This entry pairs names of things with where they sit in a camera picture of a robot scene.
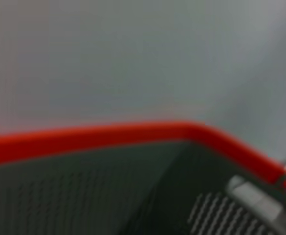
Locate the grey perforated storage bin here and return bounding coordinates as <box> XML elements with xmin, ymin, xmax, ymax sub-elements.
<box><xmin>0</xmin><ymin>139</ymin><xmax>286</xmax><ymax>235</ymax></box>

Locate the red bin carry handle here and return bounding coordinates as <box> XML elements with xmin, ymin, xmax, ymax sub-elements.
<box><xmin>0</xmin><ymin>121</ymin><xmax>286</xmax><ymax>190</ymax></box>

